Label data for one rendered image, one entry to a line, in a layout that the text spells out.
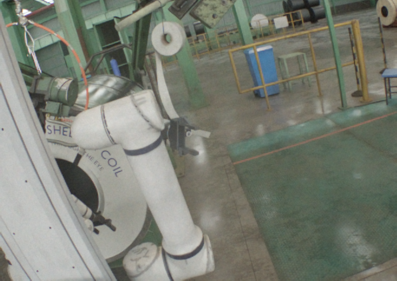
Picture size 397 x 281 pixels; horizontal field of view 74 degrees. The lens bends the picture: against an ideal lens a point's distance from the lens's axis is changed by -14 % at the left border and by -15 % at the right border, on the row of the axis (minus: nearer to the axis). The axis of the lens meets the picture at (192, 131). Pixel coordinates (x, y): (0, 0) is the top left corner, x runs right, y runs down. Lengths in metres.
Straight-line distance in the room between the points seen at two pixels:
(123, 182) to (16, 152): 1.02
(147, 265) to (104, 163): 0.83
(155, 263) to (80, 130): 0.57
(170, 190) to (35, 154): 0.40
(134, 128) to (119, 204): 1.14
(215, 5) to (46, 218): 1.12
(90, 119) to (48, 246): 0.46
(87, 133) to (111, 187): 1.05
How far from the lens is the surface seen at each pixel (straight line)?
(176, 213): 0.96
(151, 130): 0.80
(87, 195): 2.46
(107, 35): 8.12
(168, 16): 6.20
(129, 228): 1.98
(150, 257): 1.13
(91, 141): 0.82
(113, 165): 1.77
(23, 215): 1.01
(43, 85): 1.64
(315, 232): 2.19
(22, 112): 0.85
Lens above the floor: 1.42
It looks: 17 degrees down
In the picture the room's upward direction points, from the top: 17 degrees counter-clockwise
